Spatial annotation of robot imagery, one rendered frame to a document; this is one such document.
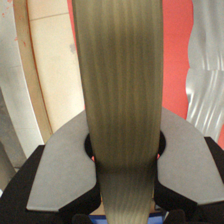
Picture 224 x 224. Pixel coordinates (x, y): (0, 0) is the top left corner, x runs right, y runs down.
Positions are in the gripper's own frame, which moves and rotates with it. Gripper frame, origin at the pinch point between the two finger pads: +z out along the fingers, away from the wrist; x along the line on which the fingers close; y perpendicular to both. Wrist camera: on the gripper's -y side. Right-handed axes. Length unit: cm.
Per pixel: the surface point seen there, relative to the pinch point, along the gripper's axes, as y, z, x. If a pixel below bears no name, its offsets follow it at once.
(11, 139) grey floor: 83, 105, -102
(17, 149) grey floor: 95, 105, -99
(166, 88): 2.7, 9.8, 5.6
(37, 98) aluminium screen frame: 2.3, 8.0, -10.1
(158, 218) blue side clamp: 26.0, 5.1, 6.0
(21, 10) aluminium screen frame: -8.5, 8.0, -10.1
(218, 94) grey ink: 3.4, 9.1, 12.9
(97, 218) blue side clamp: 25.4, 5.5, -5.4
